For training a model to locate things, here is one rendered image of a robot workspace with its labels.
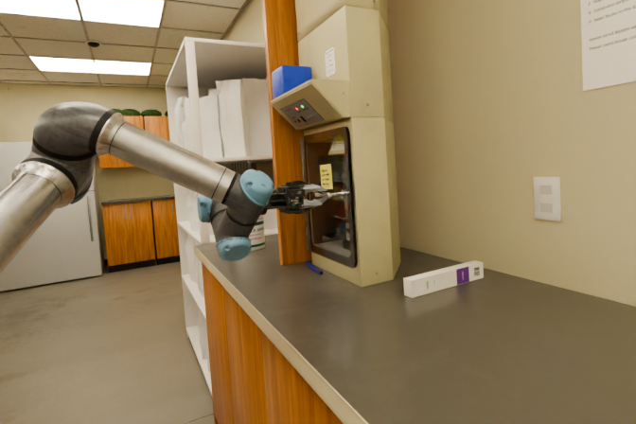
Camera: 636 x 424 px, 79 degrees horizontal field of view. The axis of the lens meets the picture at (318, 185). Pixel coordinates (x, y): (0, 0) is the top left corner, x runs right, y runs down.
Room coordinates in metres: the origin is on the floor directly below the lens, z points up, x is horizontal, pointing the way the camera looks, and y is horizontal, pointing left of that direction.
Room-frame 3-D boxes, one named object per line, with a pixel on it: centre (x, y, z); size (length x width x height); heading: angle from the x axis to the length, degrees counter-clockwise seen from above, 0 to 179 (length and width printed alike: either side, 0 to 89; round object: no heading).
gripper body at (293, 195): (1.03, 0.10, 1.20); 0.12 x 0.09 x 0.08; 116
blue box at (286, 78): (1.25, 0.06, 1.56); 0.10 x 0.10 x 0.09; 26
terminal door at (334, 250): (1.19, -0.02, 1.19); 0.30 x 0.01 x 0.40; 26
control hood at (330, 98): (1.17, 0.02, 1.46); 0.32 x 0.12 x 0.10; 26
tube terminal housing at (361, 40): (1.25, -0.14, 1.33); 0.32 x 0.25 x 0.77; 26
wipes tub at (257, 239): (1.68, 0.32, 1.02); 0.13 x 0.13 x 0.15
